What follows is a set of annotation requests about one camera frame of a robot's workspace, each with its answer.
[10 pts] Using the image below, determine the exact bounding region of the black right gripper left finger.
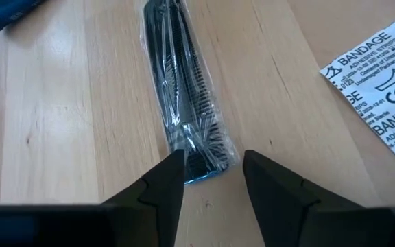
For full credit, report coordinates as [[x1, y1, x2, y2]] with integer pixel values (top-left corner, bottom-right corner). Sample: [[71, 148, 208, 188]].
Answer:
[[99, 148, 186, 247]]

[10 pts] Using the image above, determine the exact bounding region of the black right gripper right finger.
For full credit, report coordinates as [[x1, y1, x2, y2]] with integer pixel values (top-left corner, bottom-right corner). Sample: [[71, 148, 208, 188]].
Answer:
[[242, 149, 366, 247]]

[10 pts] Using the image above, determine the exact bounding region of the black comb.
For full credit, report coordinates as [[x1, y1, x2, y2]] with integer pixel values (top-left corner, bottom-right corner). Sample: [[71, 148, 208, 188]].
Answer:
[[139, 0, 241, 186]]

